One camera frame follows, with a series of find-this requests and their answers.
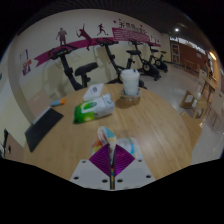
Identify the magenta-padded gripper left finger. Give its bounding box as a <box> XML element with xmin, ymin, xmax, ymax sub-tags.
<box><xmin>69</xmin><ymin>142</ymin><xmax>113</xmax><ymax>191</ymax></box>

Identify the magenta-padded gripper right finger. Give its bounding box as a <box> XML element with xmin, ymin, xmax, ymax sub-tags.
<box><xmin>114</xmin><ymin>143</ymin><xmax>157</xmax><ymax>191</ymax></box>

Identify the colourful patchwork print towel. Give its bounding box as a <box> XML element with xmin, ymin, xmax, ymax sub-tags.
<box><xmin>89</xmin><ymin>125</ymin><xmax>145</xmax><ymax>190</ymax></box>

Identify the green wet wipes pack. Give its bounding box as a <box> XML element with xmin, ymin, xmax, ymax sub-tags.
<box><xmin>72</xmin><ymin>93</ymin><xmax>116</xmax><ymax>125</ymax></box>

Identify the brown round coaster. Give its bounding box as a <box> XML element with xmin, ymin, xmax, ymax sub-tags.
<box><xmin>114</xmin><ymin>89</ymin><xmax>143</xmax><ymax>109</ymax></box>

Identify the blue pen with orange cap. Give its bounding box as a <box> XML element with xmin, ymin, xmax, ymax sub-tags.
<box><xmin>49</xmin><ymin>98</ymin><xmax>67</xmax><ymax>108</ymax></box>

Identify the small white tissue pack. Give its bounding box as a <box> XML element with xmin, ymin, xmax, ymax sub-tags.
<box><xmin>82</xmin><ymin>82</ymin><xmax>105</xmax><ymax>102</ymax></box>

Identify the beige chair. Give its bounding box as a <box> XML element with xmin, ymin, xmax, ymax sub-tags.
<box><xmin>24</xmin><ymin>87</ymin><xmax>51</xmax><ymax>116</ymax></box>

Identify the white plastic cup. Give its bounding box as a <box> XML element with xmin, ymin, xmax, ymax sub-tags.
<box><xmin>120</xmin><ymin>68</ymin><xmax>141</xmax><ymax>98</ymax></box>

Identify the group of wooden tables and chairs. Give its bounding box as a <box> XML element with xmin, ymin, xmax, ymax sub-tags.
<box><xmin>179</xmin><ymin>68</ymin><xmax>224</xmax><ymax>134</ymax></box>

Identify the black exercise bike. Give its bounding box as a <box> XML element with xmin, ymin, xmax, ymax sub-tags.
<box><xmin>95</xmin><ymin>37</ymin><xmax>148</xmax><ymax>90</ymax></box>
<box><xmin>48</xmin><ymin>44</ymin><xmax>99</xmax><ymax>92</ymax></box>
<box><xmin>146</xmin><ymin>41</ymin><xmax>169</xmax><ymax>74</ymax></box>
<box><xmin>128</xmin><ymin>38</ymin><xmax>162</xmax><ymax>82</ymax></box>

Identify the wooden chair with black frame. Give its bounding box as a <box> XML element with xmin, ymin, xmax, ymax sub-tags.
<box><xmin>0</xmin><ymin>128</ymin><xmax>26</xmax><ymax>162</ymax></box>

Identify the small wall poster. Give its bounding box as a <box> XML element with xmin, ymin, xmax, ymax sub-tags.
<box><xmin>19</xmin><ymin>49</ymin><xmax>33</xmax><ymax>77</ymax></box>

